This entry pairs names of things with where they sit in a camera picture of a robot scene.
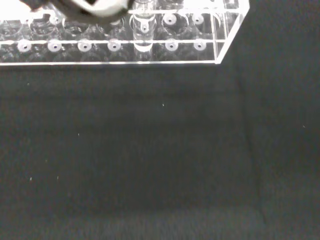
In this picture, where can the clear test tube rack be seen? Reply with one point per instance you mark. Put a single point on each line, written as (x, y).
(175, 45)

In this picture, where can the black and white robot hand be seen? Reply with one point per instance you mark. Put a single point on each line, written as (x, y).
(100, 8)

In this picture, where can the black bench cloth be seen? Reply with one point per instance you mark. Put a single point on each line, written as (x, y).
(160, 150)

